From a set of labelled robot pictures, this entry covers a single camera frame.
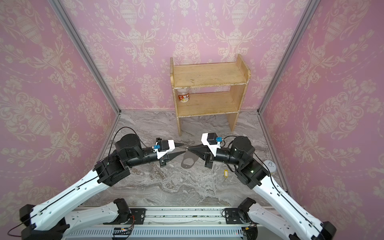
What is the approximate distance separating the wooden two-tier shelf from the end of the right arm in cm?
34

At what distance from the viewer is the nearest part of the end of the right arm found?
517 millimetres

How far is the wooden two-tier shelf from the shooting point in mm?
771
